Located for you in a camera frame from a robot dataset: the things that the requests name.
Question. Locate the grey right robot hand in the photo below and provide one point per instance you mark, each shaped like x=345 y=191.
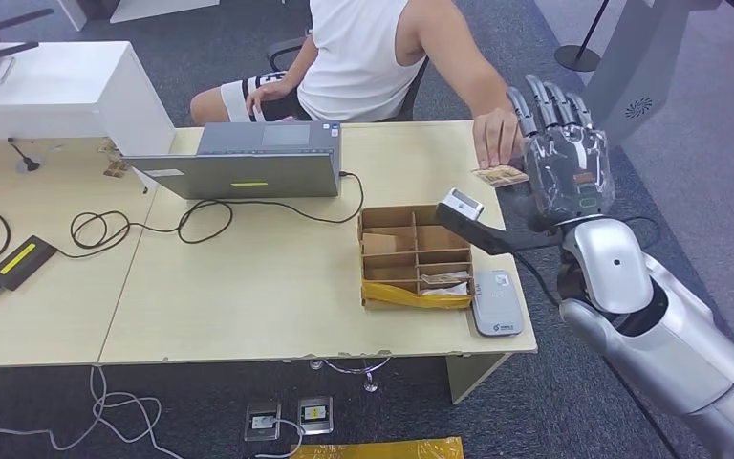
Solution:
x=566 y=165

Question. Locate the person's left hand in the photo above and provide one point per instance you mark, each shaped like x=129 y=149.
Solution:
x=497 y=139

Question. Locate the person's right hand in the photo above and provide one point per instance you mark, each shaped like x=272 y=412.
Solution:
x=267 y=92

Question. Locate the patterned room key card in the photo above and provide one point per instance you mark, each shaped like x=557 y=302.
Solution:
x=444 y=278

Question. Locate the cardboard divider box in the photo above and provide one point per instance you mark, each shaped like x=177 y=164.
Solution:
x=392 y=266

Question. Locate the person's right forearm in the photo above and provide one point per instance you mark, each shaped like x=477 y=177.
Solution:
x=300 y=63

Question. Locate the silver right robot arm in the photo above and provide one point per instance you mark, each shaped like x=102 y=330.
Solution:
x=658 y=329

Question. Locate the person's left forearm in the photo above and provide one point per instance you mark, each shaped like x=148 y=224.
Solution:
x=476 y=85

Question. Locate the person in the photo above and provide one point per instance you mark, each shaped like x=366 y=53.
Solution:
x=357 y=57

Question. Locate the grey card reader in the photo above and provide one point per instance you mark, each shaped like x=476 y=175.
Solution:
x=497 y=304

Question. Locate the white card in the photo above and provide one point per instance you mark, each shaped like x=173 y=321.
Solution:
x=447 y=290

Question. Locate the grey laptop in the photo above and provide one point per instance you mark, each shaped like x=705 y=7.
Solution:
x=247 y=176

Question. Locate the grey kiosk stand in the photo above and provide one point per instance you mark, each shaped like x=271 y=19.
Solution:
x=639 y=69

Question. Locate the white furniture panel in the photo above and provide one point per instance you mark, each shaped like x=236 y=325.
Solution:
x=152 y=6

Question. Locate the white cabinet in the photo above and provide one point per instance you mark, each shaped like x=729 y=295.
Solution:
x=57 y=89

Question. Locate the white desk leg panel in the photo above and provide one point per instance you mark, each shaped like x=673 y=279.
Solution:
x=470 y=375

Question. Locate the small black desk microphone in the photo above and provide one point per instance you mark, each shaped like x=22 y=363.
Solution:
x=29 y=166

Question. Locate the black power adapter yellow label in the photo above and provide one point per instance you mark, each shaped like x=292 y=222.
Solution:
x=20 y=261

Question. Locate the floor socket with yellow label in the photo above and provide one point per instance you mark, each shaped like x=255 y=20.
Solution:
x=315 y=415

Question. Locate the floor socket with white plug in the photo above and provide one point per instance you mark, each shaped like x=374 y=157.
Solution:
x=262 y=421

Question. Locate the yellow plastic sheet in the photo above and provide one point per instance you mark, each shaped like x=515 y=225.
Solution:
x=379 y=450

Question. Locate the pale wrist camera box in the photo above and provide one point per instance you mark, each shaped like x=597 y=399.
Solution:
x=462 y=204

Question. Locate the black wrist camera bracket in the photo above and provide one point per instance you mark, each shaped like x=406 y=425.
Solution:
x=493 y=239

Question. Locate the black stanchion post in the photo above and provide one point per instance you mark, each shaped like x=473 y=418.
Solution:
x=576 y=58

